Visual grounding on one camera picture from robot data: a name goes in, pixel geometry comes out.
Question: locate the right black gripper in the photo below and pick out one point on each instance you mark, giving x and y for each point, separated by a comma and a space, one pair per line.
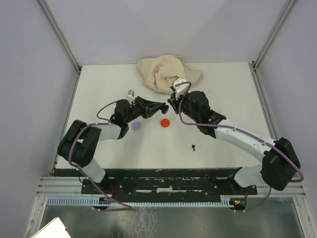
175, 103

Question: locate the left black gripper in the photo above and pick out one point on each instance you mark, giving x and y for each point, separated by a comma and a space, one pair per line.
143, 103

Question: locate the red charging case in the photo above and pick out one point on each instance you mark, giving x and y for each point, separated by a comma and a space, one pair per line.
165, 123

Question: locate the purple charging case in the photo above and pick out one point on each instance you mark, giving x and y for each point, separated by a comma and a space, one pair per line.
136, 125

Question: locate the black charging case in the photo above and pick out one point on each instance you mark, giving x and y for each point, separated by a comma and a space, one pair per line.
164, 109

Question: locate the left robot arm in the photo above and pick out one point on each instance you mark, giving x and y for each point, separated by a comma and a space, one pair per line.
79, 144

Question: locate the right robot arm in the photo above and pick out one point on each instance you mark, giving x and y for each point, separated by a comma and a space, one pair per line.
278, 160

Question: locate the beige crumpled cloth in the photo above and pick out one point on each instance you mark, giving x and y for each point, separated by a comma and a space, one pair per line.
160, 73

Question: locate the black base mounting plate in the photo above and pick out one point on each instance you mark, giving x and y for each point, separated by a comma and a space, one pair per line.
122, 183

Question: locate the white paper sheet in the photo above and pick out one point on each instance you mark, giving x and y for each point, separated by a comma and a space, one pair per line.
54, 229

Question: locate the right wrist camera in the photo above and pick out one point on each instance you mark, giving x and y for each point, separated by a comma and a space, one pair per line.
180, 87

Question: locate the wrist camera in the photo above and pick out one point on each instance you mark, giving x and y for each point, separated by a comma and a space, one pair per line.
180, 87
130, 95

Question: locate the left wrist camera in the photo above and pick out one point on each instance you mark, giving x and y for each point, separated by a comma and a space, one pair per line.
130, 95

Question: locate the right aluminium frame post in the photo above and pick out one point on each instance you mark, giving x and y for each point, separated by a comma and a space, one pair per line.
277, 27

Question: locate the aluminium frame post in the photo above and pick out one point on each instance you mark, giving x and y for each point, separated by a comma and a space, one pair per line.
277, 27
44, 6

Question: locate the left aluminium frame post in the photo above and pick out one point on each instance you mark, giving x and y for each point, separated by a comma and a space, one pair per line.
44, 6

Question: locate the blue cable duct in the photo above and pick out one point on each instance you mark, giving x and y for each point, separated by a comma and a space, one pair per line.
98, 202

